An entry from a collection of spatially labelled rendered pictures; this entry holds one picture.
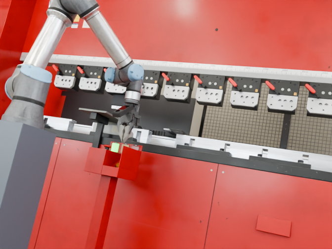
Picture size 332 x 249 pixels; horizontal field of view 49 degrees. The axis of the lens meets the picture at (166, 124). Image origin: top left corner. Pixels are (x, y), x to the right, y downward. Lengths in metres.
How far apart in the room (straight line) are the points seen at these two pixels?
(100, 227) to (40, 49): 0.84
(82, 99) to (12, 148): 1.81
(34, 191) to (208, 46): 1.30
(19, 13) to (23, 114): 1.55
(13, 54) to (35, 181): 1.53
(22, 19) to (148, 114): 1.13
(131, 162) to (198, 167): 0.36
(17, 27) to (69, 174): 1.16
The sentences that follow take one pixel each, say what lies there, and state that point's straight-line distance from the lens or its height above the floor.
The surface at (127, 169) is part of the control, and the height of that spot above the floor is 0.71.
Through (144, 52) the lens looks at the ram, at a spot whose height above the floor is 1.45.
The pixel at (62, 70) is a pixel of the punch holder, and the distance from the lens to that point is 2.56.
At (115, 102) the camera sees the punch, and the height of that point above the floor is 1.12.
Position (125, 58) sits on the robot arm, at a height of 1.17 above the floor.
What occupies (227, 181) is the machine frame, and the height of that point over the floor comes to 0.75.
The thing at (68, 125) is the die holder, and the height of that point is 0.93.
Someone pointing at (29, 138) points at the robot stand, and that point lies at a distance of 1.34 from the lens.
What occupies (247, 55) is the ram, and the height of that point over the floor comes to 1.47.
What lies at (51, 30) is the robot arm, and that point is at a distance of 1.63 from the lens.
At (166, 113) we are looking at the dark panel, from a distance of 2.71.
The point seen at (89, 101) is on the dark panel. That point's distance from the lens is 3.03.
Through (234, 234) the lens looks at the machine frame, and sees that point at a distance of 1.84.
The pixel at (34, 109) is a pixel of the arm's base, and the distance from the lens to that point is 1.39.
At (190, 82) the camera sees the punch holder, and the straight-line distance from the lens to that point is 2.14.
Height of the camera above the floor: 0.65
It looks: 10 degrees up
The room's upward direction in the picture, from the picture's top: 11 degrees clockwise
